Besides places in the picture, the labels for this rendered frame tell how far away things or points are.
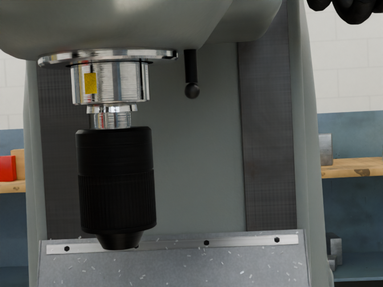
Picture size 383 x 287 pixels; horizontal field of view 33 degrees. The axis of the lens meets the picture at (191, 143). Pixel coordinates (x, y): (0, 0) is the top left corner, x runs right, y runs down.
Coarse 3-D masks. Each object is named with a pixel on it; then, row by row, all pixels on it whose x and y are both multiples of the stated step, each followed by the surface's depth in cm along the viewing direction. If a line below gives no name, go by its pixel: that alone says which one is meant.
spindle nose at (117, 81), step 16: (80, 64) 38; (96, 64) 38; (112, 64) 38; (128, 64) 38; (144, 64) 39; (80, 80) 38; (96, 80) 38; (112, 80) 38; (128, 80) 38; (144, 80) 39; (80, 96) 38; (96, 96) 38; (112, 96) 38; (128, 96) 38; (144, 96) 39
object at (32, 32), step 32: (0, 0) 32; (32, 0) 31; (64, 0) 31; (96, 0) 31; (128, 0) 31; (160, 0) 32; (192, 0) 33; (224, 0) 36; (0, 32) 34; (32, 32) 33; (64, 32) 32; (96, 32) 32; (128, 32) 33; (160, 32) 34; (192, 32) 35
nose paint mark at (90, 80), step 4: (84, 76) 38; (88, 76) 38; (92, 76) 38; (84, 80) 38; (88, 80) 38; (92, 80) 38; (84, 84) 38; (88, 84) 38; (92, 84) 38; (88, 88) 38; (92, 88) 38; (96, 88) 38; (88, 92) 38; (92, 92) 38; (96, 92) 38
